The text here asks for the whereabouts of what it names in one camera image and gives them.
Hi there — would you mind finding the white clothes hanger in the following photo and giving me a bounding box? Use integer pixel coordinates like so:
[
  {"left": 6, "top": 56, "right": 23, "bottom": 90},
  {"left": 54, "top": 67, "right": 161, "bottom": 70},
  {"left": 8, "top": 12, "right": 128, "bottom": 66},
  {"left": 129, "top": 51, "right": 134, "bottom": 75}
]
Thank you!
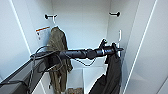
[
  {"left": 117, "top": 29, "right": 123, "bottom": 48},
  {"left": 50, "top": 15, "right": 59, "bottom": 31}
]

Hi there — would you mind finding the black garment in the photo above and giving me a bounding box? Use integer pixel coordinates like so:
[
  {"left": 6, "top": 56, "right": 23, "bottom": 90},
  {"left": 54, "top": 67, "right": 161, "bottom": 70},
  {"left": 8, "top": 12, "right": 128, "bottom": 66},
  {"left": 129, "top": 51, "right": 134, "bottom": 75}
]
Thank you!
[{"left": 88, "top": 53, "right": 123, "bottom": 94}]

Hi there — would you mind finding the white wardrobe door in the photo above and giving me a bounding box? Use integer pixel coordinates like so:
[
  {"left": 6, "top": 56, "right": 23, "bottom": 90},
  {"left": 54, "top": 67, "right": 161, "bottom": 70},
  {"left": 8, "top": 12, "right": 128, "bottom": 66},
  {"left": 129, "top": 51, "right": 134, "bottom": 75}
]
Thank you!
[
  {"left": 0, "top": 0, "right": 33, "bottom": 84},
  {"left": 121, "top": 0, "right": 168, "bottom": 94}
]

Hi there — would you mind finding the white drawer unit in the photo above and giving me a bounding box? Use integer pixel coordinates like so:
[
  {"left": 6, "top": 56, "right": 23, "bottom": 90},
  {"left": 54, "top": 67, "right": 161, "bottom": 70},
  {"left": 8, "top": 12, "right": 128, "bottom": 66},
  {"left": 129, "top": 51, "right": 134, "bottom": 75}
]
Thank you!
[{"left": 83, "top": 66, "right": 108, "bottom": 94}]

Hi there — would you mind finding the white wardrobe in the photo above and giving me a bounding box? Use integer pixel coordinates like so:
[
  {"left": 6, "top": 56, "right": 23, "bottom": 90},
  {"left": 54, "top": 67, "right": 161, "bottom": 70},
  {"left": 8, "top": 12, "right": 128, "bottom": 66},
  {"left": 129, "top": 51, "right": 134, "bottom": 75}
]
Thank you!
[{"left": 0, "top": 0, "right": 168, "bottom": 94}]

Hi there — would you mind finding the olive green jacket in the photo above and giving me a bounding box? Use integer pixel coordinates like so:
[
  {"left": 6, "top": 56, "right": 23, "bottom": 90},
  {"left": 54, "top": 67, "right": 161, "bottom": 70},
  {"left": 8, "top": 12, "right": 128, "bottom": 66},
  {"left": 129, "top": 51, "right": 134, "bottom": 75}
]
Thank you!
[{"left": 44, "top": 26, "right": 74, "bottom": 94}]

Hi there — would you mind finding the brown box with items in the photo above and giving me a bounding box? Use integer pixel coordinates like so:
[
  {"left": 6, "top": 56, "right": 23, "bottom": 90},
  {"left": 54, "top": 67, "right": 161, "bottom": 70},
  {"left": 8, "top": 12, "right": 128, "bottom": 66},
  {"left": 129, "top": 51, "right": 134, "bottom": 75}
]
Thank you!
[{"left": 64, "top": 87, "right": 84, "bottom": 94}]

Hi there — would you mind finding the orange white label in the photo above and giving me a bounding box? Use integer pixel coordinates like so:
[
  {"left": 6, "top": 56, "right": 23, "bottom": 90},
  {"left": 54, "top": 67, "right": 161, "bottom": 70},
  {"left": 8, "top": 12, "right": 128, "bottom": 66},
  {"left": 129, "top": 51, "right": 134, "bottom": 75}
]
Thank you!
[{"left": 35, "top": 26, "right": 52, "bottom": 42}]

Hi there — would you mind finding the thin arm cable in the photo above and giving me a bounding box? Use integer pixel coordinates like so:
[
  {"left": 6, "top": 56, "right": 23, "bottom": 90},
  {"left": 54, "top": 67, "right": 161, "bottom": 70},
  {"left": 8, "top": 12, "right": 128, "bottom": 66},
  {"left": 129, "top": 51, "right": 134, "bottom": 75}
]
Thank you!
[{"left": 74, "top": 57, "right": 98, "bottom": 68}]

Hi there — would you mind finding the black wardrobe rail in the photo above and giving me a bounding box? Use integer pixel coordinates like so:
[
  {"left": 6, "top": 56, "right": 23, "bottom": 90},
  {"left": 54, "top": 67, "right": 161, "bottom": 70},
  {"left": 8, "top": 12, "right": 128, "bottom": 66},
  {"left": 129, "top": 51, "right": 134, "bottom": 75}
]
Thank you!
[
  {"left": 44, "top": 13, "right": 58, "bottom": 20},
  {"left": 109, "top": 11, "right": 121, "bottom": 18}
]

